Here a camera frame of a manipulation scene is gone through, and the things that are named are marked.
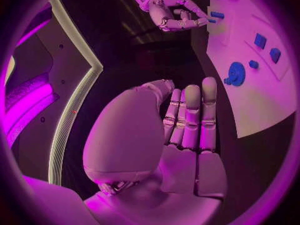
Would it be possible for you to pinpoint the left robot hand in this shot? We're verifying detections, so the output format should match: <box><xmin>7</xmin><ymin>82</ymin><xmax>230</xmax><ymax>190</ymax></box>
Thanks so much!
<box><xmin>82</xmin><ymin>76</ymin><xmax>229</xmax><ymax>225</ymax></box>

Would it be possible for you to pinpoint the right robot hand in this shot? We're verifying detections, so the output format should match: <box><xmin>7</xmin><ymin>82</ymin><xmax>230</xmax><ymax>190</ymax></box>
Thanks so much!
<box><xmin>148</xmin><ymin>0</ymin><xmax>217</xmax><ymax>33</ymax></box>

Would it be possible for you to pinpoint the blue gear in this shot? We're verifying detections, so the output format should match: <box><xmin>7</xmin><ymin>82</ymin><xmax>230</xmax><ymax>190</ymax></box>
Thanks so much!
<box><xmin>228</xmin><ymin>61</ymin><xmax>247</xmax><ymax>87</ymax></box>

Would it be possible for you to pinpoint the white task board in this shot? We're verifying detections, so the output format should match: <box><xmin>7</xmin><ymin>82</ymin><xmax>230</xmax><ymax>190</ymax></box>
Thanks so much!
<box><xmin>205</xmin><ymin>0</ymin><xmax>299</xmax><ymax>139</ymax></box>

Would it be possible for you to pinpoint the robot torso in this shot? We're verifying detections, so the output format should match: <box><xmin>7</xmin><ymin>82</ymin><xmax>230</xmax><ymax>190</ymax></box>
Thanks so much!
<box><xmin>3</xmin><ymin>0</ymin><xmax>105</xmax><ymax>186</ymax></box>

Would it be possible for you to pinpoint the blue block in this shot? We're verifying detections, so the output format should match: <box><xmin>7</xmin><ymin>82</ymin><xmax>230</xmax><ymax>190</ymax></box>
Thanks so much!
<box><xmin>253</xmin><ymin>32</ymin><xmax>269</xmax><ymax>50</ymax></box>
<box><xmin>268</xmin><ymin>47</ymin><xmax>282</xmax><ymax>65</ymax></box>

